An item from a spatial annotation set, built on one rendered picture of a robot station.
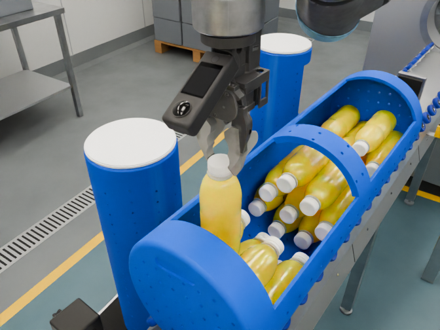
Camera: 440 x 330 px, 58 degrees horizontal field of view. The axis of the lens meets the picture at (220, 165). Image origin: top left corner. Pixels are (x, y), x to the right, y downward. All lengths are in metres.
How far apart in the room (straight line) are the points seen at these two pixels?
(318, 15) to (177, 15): 4.09
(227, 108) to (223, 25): 0.11
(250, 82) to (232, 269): 0.27
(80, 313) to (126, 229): 0.48
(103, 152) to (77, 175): 1.75
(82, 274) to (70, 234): 0.32
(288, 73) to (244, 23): 1.48
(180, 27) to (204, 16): 4.15
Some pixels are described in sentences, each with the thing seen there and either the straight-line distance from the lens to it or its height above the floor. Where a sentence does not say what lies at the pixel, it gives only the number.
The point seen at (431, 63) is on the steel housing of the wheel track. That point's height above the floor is 0.93.
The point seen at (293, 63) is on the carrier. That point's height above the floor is 0.98.
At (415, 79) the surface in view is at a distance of 1.68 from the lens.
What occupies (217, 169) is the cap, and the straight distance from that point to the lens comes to 0.59.
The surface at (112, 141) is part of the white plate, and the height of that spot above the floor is 1.04.
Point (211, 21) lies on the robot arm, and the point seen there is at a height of 1.55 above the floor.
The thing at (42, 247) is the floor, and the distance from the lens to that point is 2.50.
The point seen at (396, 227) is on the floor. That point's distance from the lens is 2.62.
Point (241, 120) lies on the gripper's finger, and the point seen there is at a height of 1.43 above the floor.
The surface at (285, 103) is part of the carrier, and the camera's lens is 2.03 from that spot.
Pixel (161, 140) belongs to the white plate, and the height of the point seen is 1.04.
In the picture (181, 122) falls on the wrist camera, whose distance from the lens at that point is 0.48.
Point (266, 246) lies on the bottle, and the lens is 0.75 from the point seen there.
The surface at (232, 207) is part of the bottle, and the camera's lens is 0.63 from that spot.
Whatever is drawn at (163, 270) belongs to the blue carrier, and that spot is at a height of 1.17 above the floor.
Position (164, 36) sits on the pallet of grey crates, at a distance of 4.82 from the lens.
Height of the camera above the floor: 1.69
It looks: 36 degrees down
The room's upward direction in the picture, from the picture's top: straight up
